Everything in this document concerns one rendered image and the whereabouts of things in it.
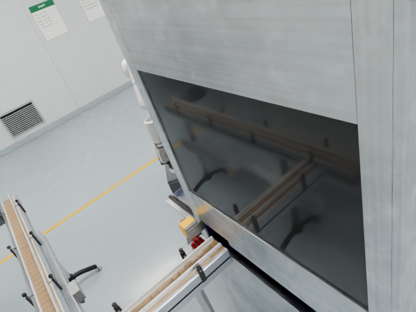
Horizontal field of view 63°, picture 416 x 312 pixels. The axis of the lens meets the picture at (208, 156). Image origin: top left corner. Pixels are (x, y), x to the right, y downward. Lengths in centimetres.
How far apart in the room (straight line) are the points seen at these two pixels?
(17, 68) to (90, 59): 121
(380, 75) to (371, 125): 9
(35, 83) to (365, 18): 626
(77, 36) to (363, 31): 631
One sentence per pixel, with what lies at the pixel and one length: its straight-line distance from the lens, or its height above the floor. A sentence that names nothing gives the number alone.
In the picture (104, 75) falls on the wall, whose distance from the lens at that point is 690.
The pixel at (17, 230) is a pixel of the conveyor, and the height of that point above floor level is 93.
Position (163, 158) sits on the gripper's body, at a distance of 189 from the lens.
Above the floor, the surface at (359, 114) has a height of 182.
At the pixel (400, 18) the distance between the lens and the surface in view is 53.
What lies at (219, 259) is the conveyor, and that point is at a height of 92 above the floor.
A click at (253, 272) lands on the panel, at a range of 159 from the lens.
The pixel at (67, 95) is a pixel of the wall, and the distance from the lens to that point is 674.
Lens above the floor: 215
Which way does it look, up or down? 33 degrees down
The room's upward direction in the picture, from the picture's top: 20 degrees counter-clockwise
